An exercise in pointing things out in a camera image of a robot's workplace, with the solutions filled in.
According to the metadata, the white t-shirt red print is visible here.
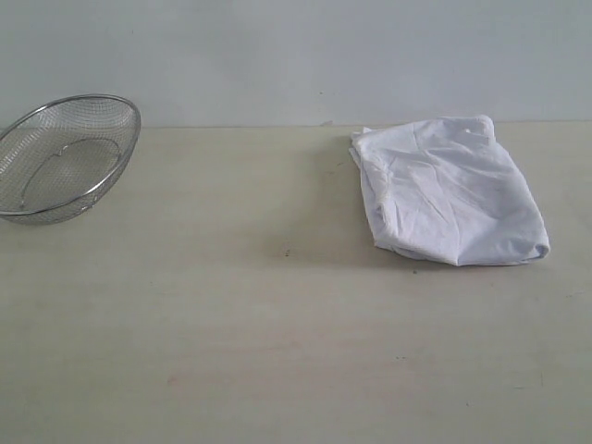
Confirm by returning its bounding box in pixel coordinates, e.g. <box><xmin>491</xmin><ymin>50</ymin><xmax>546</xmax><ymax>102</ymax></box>
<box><xmin>350</xmin><ymin>115</ymin><xmax>550</xmax><ymax>266</ymax></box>

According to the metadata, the metal mesh basket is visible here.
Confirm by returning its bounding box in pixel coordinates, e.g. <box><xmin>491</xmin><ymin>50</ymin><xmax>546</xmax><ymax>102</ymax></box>
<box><xmin>1</xmin><ymin>93</ymin><xmax>142</xmax><ymax>225</ymax></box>

